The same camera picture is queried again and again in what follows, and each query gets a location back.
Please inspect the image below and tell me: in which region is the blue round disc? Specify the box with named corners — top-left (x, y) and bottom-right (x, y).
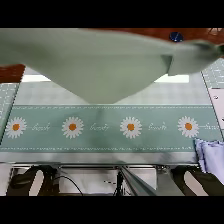
top-left (168, 31), bottom-right (185, 43)

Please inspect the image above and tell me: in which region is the pale green T-shirt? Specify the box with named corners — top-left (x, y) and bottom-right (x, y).
top-left (0, 28), bottom-right (224, 105)

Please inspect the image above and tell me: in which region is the silver frame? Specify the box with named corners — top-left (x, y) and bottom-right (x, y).
top-left (0, 161), bottom-right (224, 197)

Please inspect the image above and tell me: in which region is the black cable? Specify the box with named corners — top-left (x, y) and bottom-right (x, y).
top-left (52, 175), bottom-right (85, 197)

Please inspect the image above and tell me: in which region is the light purple garment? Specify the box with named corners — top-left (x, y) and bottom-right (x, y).
top-left (193, 137), bottom-right (224, 185)

